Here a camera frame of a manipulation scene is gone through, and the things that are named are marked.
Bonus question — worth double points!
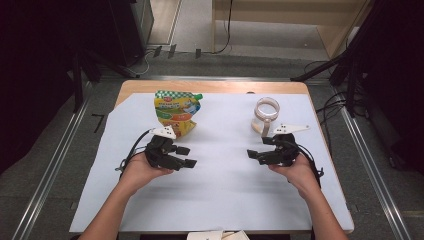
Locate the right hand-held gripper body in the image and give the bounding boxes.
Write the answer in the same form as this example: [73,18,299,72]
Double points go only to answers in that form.
[258,123,311,168]

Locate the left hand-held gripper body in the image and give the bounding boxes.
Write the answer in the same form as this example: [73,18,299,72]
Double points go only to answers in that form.
[144,124,188,172]

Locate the yellow green spouted pouch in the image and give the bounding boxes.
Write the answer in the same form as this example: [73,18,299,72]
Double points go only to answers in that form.
[153,89,204,140]

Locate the person's left hand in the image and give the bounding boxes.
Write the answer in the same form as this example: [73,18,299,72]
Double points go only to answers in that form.
[119,151,175,196]

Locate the person's right hand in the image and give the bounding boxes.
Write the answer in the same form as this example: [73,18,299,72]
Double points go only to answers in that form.
[268,152,323,200]

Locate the white paper table sheet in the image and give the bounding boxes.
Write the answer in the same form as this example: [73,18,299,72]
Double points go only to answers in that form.
[69,92,355,234]

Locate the white papers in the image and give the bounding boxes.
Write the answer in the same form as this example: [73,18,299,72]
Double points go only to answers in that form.
[186,229,251,240]

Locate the black tripod stand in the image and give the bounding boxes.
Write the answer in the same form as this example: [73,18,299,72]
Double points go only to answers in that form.
[70,46,142,114]

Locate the black metal stand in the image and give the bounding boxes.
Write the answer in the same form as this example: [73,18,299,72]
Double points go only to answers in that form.
[289,0,424,174]

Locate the black cabinet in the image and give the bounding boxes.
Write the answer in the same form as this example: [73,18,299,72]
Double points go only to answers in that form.
[108,0,155,68]

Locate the light wooden shelf unit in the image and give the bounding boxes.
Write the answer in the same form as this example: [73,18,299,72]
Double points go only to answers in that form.
[211,0,373,60]

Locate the dark curtain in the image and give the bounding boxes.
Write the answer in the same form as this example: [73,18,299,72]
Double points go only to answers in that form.
[0,0,83,176]

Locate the left hand-held gripper cable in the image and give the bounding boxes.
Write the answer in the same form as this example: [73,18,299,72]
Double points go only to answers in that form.
[115,128,155,180]

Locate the black floor cables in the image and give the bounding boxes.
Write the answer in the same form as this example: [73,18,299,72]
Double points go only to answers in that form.
[302,59,352,149]

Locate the metal floor rail crosswise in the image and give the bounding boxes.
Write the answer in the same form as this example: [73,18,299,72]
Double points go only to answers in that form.
[99,74,334,83]

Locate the white floor cable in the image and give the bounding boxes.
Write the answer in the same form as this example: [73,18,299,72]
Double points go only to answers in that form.
[127,49,152,77]

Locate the long metal floor rail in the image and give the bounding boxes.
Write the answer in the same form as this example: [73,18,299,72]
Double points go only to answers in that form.
[11,96,93,240]
[334,99,413,240]

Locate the black hanging cable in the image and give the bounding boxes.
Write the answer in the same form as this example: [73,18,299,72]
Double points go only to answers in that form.
[212,0,235,55]

